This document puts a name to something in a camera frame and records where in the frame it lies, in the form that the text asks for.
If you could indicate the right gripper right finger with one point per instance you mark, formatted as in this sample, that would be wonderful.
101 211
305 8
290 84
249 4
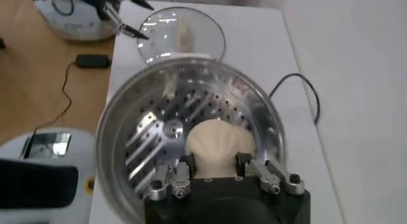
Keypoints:
270 177

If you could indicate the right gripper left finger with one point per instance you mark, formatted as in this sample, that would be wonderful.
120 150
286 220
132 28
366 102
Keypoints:
182 182

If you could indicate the white steamed baozi bun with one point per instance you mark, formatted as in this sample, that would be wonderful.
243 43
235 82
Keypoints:
219 145

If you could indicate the stainless steel steamer basket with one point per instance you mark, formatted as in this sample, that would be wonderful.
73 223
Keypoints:
149 95

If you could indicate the black rectangular power brick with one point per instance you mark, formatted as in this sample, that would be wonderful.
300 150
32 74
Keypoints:
92 61

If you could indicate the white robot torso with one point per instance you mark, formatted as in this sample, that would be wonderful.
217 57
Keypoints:
76 161

